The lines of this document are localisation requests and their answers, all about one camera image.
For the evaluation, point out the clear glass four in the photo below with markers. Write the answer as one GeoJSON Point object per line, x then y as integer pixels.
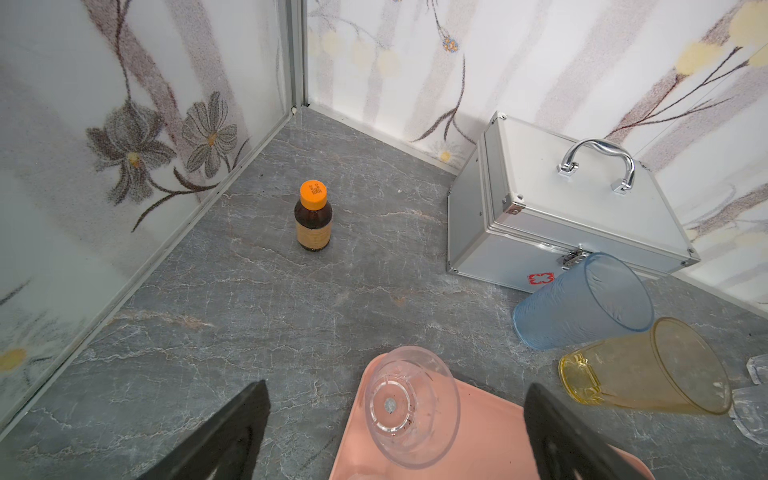
{"type": "Point", "coordinates": [749, 412]}

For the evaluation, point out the clear glass one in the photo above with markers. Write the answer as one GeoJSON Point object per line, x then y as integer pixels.
{"type": "Point", "coordinates": [412, 407]}

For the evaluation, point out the blue plastic tumbler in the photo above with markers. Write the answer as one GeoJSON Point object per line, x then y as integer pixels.
{"type": "Point", "coordinates": [599, 298]}

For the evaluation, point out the brown bottle orange cap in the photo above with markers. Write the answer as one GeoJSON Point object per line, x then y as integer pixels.
{"type": "Point", "coordinates": [313, 216]}

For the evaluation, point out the yellow plastic tumbler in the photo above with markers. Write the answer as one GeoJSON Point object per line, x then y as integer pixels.
{"type": "Point", "coordinates": [670, 368]}

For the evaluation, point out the pink plastic tray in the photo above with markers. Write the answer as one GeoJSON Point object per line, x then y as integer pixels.
{"type": "Point", "coordinates": [492, 443]}

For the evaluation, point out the clear glass three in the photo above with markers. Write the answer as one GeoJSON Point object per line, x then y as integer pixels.
{"type": "Point", "coordinates": [757, 368]}

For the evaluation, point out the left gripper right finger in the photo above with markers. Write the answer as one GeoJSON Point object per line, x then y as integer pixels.
{"type": "Point", "coordinates": [564, 447]}

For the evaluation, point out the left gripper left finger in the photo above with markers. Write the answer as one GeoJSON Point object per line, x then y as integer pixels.
{"type": "Point", "coordinates": [226, 446]}

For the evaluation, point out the silver aluminium case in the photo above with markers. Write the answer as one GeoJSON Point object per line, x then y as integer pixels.
{"type": "Point", "coordinates": [530, 204]}

